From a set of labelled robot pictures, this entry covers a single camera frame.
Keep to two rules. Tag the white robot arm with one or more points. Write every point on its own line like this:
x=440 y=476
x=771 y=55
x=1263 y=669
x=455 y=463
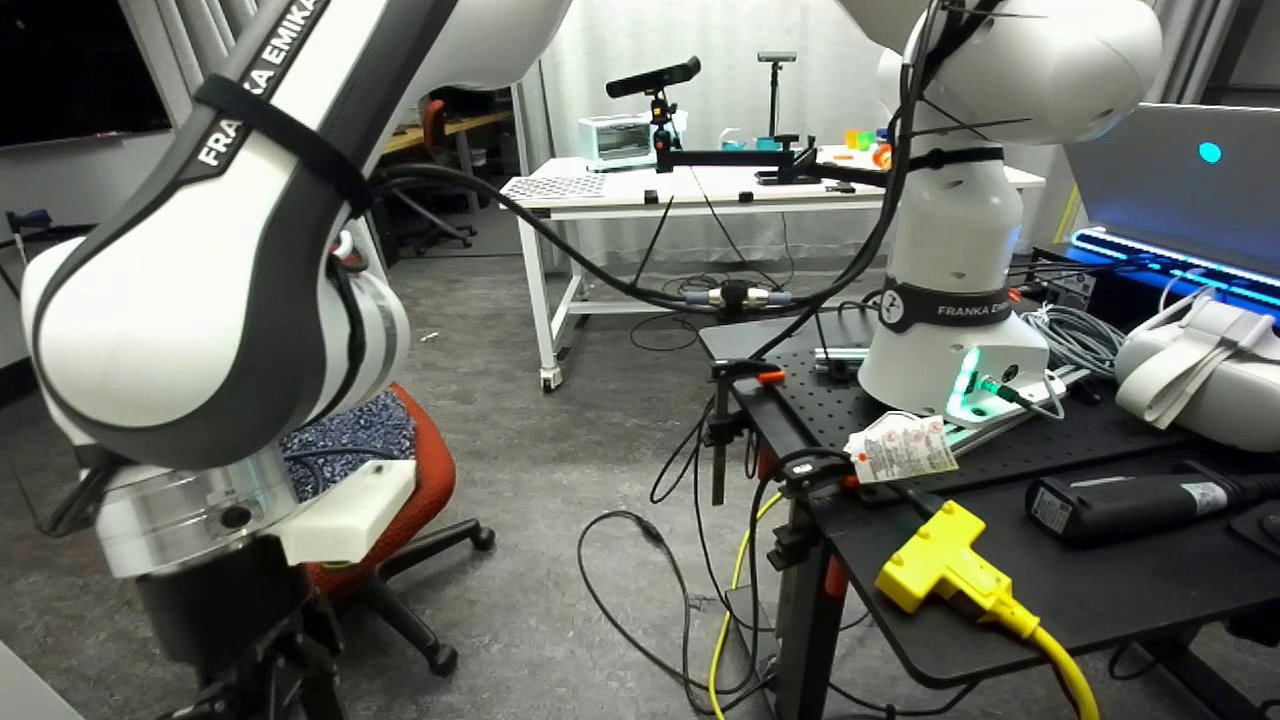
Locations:
x=208 y=316

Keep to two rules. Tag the open laptop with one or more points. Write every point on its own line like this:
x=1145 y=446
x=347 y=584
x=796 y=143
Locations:
x=1192 y=187

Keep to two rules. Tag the white folding table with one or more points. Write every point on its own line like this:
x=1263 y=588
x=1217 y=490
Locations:
x=570 y=190

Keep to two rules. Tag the orange chair with blue cushion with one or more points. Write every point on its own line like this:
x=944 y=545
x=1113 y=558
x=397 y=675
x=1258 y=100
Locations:
x=378 y=476

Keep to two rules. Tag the crumpled white label packet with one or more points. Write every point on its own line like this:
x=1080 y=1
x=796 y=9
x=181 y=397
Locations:
x=902 y=446

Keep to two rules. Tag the yellow power connector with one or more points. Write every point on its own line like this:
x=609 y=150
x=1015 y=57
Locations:
x=943 y=560

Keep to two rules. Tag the black robot work table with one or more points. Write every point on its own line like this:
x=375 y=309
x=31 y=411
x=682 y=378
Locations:
x=1155 y=588

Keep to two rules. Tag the black handheld device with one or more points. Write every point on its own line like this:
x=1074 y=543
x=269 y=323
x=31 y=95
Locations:
x=1120 y=506

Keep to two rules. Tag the white VR headset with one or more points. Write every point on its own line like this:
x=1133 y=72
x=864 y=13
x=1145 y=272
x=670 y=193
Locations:
x=1209 y=371

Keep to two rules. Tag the black stereo camera on stand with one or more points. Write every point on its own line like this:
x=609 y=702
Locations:
x=784 y=167

